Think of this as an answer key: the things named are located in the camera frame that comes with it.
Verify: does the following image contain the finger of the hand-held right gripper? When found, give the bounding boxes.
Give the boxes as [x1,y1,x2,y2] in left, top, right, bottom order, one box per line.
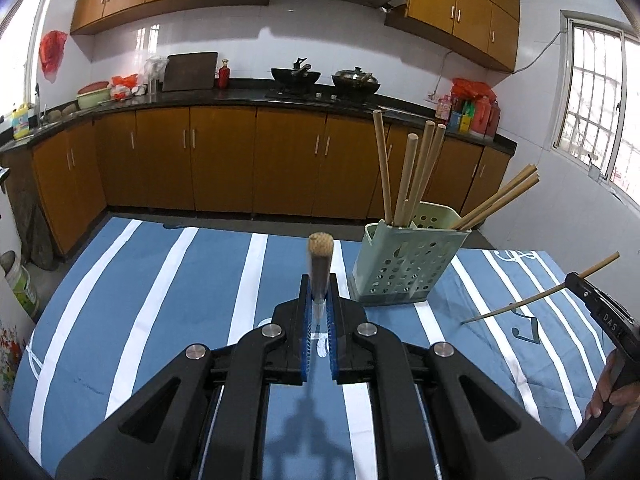
[565,271,626,338]

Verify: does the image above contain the metal faucet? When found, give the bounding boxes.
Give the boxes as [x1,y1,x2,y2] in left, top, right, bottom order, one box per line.
[34,82,49,126]

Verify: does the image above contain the green basin with red lid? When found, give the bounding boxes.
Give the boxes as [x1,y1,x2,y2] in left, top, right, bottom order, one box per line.
[76,81,112,110]

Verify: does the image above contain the dark cutting board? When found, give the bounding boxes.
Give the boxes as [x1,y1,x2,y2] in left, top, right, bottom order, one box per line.
[161,52,219,92]

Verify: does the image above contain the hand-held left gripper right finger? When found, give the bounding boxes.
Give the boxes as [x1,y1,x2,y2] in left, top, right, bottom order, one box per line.
[326,273,586,480]

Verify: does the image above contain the black wok with lid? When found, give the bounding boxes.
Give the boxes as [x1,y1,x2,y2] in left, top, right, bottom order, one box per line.
[331,66,381,96]

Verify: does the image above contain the yellow detergent bottle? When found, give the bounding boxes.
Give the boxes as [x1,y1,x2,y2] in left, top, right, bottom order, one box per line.
[12,102,32,141]

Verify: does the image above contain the blue white striped tablecloth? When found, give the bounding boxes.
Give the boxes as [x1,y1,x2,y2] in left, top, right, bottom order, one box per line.
[10,216,608,480]

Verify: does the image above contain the barred window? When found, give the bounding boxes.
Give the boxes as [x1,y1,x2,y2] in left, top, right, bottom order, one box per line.
[552,10,640,196]

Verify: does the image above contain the black kitchen countertop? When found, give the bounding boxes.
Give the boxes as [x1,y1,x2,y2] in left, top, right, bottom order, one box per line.
[0,77,518,156]

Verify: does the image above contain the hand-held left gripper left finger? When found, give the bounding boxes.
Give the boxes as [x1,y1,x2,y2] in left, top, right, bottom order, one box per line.
[55,273,313,480]

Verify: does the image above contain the person's right hand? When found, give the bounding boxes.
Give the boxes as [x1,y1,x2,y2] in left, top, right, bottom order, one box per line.
[586,350,640,420]

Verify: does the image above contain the clear plastic bag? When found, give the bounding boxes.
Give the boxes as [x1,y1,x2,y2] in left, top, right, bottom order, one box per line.
[144,56,170,96]

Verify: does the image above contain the orange plastic bag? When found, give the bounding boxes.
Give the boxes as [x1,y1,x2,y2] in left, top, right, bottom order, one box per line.
[110,74,140,101]

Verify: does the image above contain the wooden base cabinets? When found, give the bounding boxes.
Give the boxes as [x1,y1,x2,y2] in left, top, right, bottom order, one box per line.
[0,105,516,261]

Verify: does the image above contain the red bag with bottles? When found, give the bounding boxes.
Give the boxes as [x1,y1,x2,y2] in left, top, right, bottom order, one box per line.
[437,78,501,138]

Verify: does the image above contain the green perforated utensil holder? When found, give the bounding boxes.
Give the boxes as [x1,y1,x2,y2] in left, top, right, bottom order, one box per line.
[350,201,472,307]

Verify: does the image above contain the black gas stove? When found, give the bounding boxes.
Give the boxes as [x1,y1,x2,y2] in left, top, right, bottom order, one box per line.
[265,89,373,104]

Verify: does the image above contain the red plastic bag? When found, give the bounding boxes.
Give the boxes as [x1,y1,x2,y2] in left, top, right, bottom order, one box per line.
[39,30,68,81]

